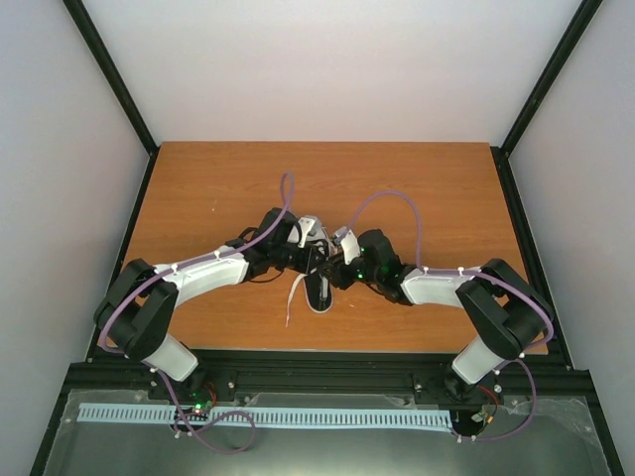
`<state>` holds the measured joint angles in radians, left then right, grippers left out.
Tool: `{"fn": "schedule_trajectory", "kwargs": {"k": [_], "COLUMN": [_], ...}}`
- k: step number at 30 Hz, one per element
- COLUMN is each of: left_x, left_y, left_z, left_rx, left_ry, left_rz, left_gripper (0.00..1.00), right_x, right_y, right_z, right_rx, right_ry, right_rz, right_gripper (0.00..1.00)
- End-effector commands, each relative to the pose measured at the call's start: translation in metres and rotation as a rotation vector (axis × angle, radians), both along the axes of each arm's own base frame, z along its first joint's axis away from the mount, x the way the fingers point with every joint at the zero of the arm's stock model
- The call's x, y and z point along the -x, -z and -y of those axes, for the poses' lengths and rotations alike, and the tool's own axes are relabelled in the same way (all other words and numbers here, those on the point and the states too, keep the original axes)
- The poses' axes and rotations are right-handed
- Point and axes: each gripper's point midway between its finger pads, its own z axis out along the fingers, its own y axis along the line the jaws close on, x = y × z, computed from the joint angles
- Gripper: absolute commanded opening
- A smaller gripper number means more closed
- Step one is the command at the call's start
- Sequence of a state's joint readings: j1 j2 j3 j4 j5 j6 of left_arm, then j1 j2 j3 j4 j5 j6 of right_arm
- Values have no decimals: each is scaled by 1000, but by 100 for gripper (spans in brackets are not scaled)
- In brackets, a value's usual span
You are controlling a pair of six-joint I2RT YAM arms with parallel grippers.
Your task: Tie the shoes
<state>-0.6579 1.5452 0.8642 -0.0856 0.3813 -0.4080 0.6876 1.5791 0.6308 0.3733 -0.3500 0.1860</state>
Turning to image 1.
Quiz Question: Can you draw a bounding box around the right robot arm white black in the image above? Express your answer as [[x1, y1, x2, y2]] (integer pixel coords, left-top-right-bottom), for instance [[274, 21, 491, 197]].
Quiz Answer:
[[317, 229, 554, 402]]

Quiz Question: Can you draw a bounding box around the black white canvas sneaker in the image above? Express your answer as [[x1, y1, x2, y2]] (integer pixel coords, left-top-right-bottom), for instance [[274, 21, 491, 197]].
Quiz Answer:
[[303, 227, 332, 313]]

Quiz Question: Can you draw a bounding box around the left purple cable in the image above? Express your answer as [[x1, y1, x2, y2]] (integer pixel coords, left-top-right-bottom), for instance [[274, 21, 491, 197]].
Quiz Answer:
[[97, 172, 299, 453]]

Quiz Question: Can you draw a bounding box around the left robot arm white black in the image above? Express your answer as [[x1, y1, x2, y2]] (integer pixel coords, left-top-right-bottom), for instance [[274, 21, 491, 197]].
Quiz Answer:
[[94, 208, 329, 400]]

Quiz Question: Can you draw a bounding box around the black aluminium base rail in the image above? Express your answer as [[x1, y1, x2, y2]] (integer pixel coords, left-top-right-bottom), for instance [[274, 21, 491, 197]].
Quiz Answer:
[[62, 349, 596, 402]]

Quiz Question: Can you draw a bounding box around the right black frame post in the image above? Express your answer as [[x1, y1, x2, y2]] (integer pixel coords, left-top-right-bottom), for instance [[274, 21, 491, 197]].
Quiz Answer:
[[499, 0, 605, 153]]

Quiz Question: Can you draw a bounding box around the black frame post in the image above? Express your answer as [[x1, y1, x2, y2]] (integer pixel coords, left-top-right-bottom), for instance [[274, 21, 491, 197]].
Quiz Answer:
[[62, 0, 160, 153], [499, 0, 605, 153]]

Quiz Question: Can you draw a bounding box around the white shoelace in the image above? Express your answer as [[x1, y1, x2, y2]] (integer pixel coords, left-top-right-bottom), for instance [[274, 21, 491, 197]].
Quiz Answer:
[[285, 274, 306, 327]]

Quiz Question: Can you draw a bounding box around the small circuit board with led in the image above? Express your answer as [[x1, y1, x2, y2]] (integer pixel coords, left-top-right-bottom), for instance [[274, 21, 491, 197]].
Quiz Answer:
[[190, 388, 217, 416]]

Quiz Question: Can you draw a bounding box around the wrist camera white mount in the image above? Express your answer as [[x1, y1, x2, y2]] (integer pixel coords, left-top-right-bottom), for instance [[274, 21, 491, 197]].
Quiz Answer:
[[298, 215, 323, 248], [332, 226, 362, 265]]

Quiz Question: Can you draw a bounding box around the left black frame post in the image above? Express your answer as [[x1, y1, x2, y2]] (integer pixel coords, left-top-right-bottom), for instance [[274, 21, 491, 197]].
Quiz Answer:
[[62, 0, 160, 153]]

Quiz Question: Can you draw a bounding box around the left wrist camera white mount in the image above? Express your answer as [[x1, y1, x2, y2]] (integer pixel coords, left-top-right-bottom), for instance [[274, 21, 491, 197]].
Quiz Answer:
[[298, 215, 323, 248]]

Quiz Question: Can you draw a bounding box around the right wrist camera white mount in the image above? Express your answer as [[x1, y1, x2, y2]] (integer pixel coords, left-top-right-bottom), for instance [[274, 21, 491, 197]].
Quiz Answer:
[[332, 226, 362, 265]]

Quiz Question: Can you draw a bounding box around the light blue slotted cable duct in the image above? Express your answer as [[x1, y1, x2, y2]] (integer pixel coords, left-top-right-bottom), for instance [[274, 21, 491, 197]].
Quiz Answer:
[[76, 403, 452, 432]]

